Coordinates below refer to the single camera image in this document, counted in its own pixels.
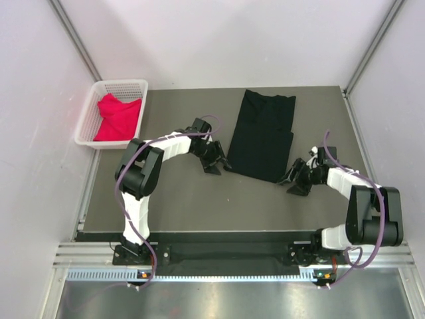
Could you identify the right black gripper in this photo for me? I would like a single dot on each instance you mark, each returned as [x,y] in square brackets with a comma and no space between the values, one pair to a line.
[303,189]

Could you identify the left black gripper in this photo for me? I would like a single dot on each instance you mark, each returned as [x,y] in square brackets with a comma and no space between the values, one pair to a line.
[208,167]

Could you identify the black t-shirt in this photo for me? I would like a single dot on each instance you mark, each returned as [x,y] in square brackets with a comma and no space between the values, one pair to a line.
[262,138]

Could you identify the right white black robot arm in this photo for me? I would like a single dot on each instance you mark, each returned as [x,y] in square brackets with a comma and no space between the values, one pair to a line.
[374,213]

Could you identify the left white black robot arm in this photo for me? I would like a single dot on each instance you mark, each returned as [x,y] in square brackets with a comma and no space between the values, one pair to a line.
[138,172]

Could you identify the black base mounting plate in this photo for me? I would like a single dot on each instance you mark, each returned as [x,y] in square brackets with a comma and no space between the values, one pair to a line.
[227,253]

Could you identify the crumpled red t-shirt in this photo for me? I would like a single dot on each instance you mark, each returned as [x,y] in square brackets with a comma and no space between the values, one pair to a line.
[119,119]

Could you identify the white perforated plastic basket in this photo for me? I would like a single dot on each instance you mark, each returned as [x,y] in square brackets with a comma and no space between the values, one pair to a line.
[89,122]

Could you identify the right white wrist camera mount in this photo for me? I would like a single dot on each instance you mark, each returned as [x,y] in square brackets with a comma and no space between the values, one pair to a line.
[317,157]

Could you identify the grey slotted cable duct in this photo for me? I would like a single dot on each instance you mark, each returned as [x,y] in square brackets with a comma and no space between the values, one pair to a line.
[136,275]

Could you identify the aluminium frame rail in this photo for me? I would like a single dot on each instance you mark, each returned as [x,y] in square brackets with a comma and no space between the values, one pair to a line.
[98,255]

